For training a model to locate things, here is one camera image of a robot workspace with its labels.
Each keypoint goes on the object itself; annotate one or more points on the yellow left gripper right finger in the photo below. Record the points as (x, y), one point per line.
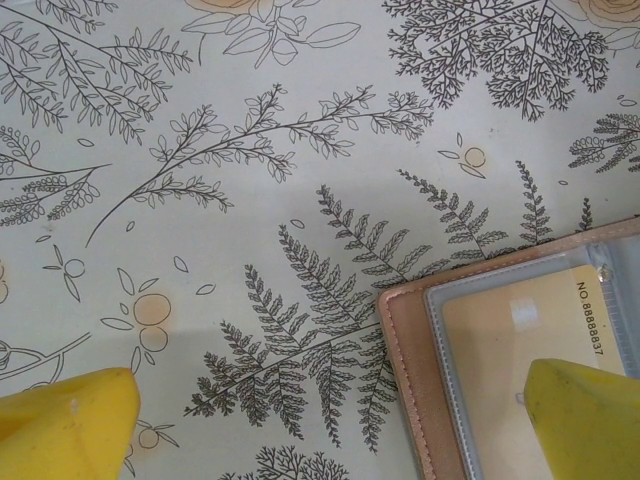
(590, 425)

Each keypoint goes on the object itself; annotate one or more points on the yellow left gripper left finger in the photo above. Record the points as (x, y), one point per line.
(60, 435)

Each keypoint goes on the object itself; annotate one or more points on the beige credit card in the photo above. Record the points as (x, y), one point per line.
(500, 350)

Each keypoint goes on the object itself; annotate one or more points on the pink leather card holder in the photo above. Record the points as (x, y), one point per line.
(405, 375)

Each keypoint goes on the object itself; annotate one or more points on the floral printed tablecloth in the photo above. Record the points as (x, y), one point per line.
(200, 225)

